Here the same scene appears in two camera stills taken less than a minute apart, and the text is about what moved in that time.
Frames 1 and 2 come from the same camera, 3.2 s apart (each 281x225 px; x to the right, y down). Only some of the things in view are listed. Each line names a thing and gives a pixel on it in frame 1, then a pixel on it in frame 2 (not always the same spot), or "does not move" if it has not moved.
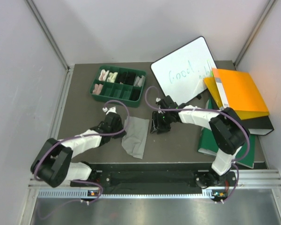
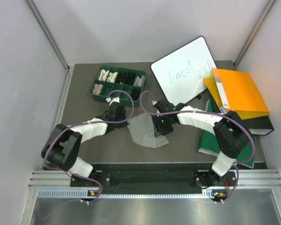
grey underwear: (134, 141) -> (142, 129)
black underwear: (135, 94) does not move
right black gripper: (156, 125) does not move
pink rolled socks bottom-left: (98, 89) does not move
